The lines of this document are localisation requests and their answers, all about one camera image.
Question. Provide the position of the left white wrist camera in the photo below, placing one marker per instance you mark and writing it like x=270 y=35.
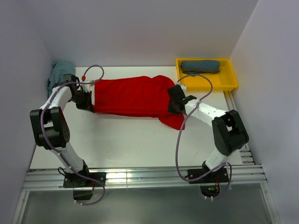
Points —
x=87 y=84

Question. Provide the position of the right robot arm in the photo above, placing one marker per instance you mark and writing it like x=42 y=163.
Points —
x=228 y=129

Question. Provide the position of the red t shirt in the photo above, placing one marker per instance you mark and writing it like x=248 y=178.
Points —
x=142 y=96

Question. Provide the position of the yellow plastic tray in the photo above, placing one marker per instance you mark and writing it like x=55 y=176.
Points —
x=225 y=80

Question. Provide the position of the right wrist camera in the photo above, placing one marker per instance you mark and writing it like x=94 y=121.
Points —
x=183 y=87

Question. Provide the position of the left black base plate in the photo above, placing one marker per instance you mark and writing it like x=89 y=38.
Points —
x=72 y=180

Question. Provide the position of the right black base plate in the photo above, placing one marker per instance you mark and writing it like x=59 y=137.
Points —
x=219 y=176

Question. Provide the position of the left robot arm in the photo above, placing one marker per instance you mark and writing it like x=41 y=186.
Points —
x=51 y=131

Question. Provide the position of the aluminium side rail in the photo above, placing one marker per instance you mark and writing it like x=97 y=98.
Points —
x=241 y=133

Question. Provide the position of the rolled dark grey t shirt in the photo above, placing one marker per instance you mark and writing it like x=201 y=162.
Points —
x=198 y=67

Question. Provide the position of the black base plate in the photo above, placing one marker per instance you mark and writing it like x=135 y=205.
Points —
x=72 y=180
x=219 y=176

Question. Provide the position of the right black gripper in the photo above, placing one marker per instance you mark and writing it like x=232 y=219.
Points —
x=170 y=108

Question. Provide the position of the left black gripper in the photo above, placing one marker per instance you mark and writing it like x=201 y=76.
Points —
x=88 y=105

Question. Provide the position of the aluminium front rail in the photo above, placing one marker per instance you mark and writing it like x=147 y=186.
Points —
x=132 y=178

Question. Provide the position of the light blue t shirt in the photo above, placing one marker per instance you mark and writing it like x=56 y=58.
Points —
x=59 y=68

